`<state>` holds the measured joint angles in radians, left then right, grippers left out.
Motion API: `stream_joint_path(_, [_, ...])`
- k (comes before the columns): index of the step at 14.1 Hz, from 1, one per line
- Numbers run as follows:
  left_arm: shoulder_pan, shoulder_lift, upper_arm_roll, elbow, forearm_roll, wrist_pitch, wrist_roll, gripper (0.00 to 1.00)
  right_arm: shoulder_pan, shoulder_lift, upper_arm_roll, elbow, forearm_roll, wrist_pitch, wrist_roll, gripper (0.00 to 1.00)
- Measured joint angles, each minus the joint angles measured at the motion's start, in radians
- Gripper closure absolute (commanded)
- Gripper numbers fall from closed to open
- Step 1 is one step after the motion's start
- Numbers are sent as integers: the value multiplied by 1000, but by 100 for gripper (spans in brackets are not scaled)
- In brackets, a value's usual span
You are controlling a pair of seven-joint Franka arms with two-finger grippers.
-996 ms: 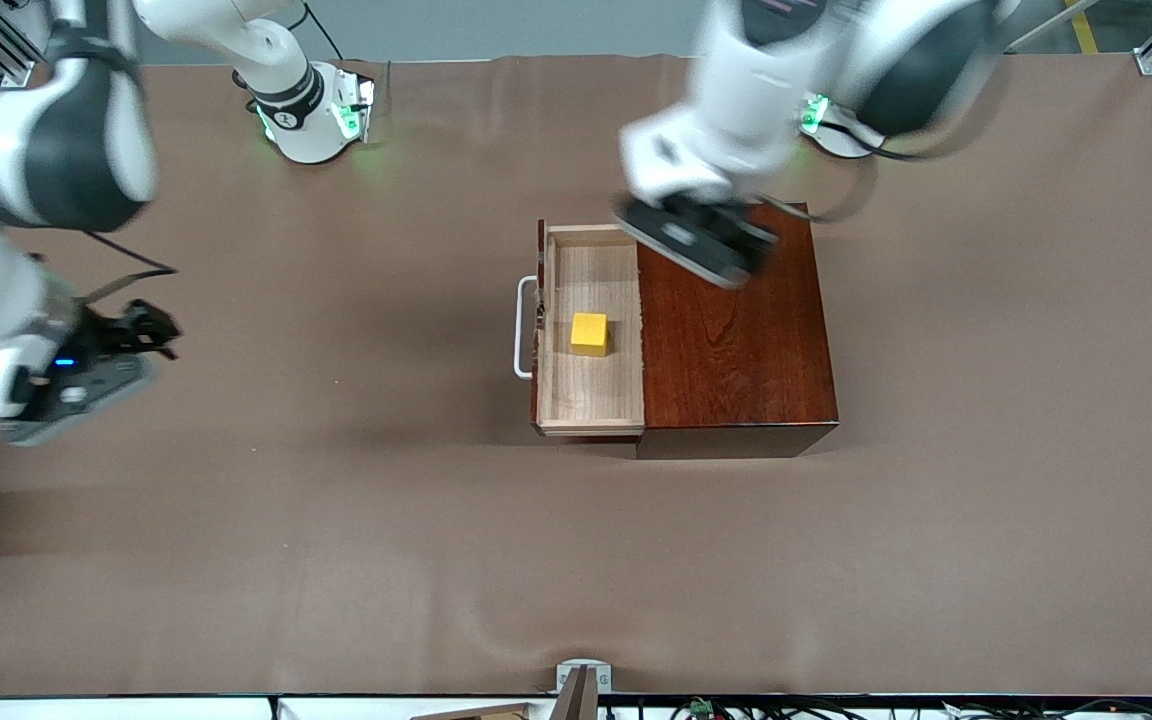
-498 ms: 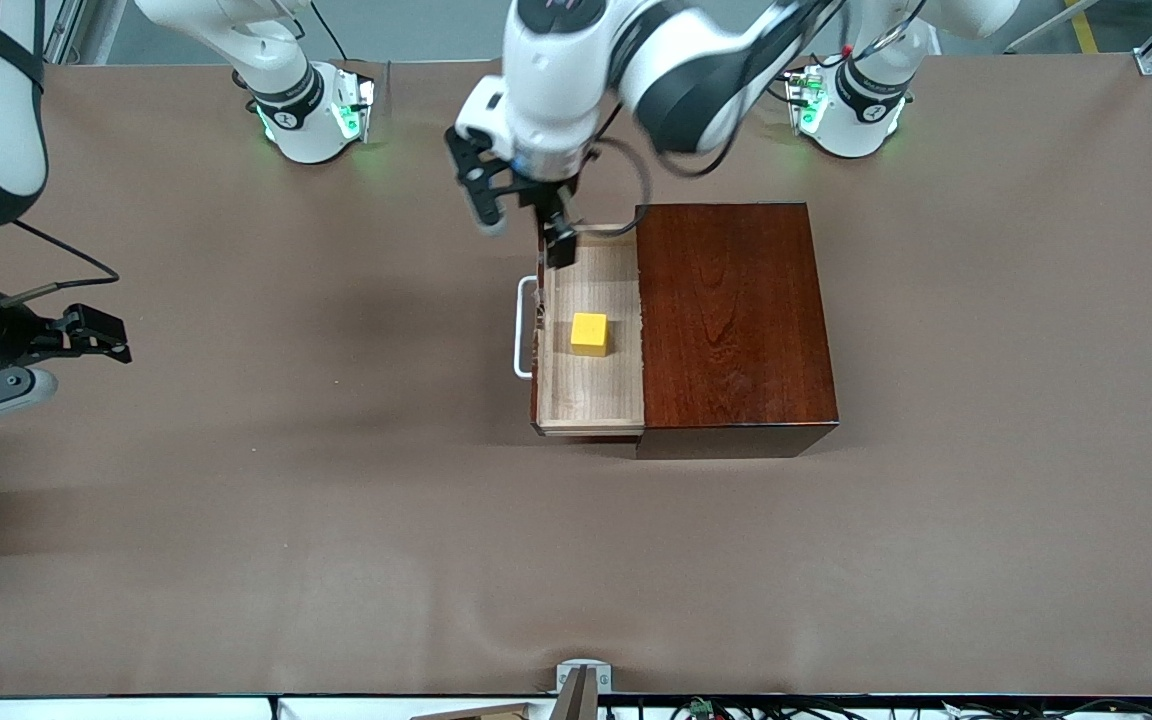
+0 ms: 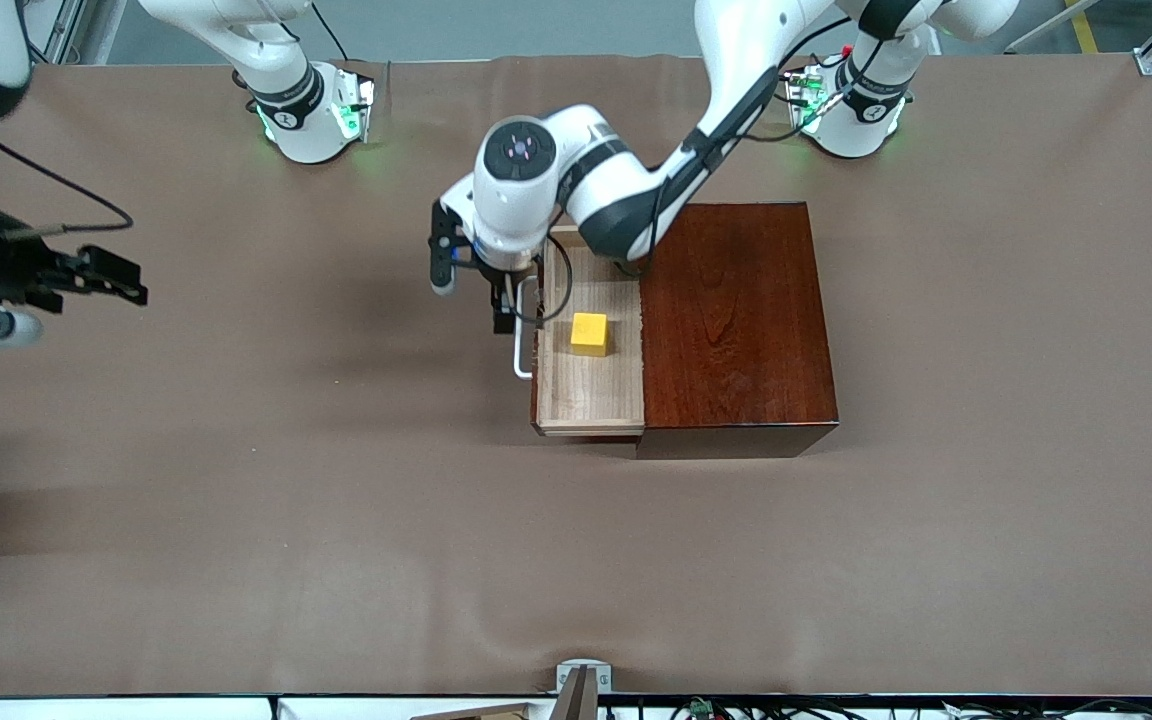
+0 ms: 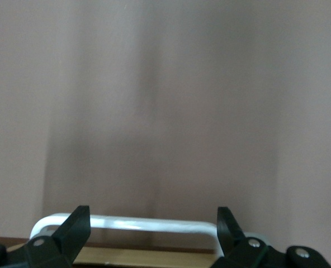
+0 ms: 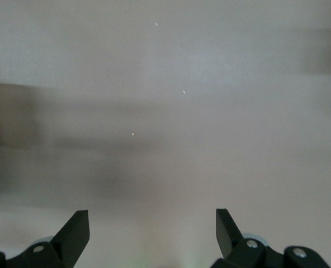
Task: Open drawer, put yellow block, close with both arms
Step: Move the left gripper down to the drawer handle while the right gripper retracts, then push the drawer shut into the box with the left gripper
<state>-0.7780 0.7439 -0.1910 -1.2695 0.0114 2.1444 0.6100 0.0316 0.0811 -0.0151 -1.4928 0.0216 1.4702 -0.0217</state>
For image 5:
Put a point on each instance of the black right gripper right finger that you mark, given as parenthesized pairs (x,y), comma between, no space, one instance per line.
(229,240)

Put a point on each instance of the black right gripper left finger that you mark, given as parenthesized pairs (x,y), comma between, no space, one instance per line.
(70,240)

